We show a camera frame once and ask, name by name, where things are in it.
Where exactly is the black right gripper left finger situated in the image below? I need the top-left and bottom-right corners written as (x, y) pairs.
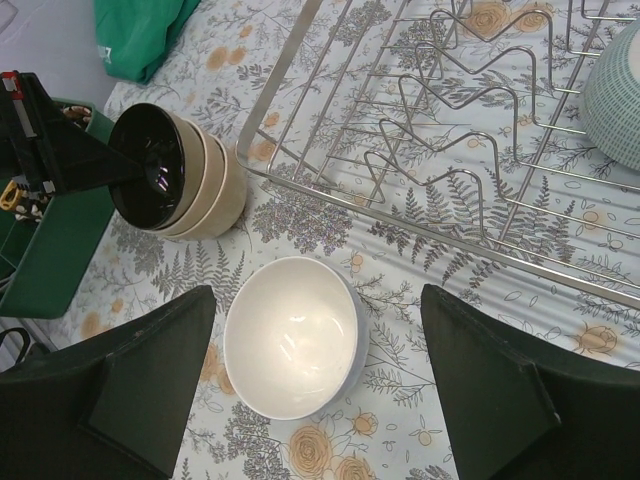
top-left (1, 286), bottom-right (215, 479)

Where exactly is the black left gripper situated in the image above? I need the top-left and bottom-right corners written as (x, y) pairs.
top-left (1, 71), bottom-right (143, 195)

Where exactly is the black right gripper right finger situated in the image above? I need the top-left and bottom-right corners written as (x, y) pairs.
top-left (421, 284), bottom-right (639, 479)

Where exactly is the beige bowl front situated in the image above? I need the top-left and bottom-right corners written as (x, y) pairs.
top-left (109, 103), bottom-right (205, 231)

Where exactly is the white ribbed bowl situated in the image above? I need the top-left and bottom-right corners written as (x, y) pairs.
top-left (223, 256), bottom-right (369, 421)

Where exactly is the beige bowl orange flower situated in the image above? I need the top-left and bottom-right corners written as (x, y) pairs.
top-left (187, 150), bottom-right (247, 240)

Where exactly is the brown pink patterned scrunchie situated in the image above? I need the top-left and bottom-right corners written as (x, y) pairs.
top-left (62, 105), bottom-right (92, 130)

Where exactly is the green compartment tray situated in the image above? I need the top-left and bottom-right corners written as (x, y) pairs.
top-left (0, 97), bottom-right (117, 319)

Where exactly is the green cloth bag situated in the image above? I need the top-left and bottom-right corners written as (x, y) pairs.
top-left (93, 0), bottom-right (200, 84)

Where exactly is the pale green patterned bowl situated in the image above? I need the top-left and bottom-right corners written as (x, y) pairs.
top-left (581, 21), bottom-right (639, 171)

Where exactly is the metal wire dish rack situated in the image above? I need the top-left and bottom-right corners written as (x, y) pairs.
top-left (237, 1), bottom-right (639, 314)

